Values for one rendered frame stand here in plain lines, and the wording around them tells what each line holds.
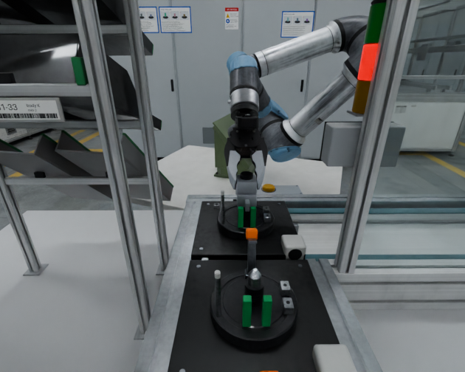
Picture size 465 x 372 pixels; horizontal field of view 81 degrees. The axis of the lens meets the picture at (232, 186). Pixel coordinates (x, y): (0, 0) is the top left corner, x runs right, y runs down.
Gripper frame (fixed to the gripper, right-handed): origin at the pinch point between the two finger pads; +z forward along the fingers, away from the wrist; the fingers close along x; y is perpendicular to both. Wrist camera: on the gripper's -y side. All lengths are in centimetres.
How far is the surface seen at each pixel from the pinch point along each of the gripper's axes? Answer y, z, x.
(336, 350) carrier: -18.7, 29.3, -10.1
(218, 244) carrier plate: 1.7, 13.7, 6.5
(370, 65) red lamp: -26.1, -10.0, -17.1
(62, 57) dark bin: -28.7, -9.0, 26.7
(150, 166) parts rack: -6.4, -1.7, 20.2
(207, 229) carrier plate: 6.0, 9.8, 9.1
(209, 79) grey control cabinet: 223, -205, 29
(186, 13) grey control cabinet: 177, -257, 52
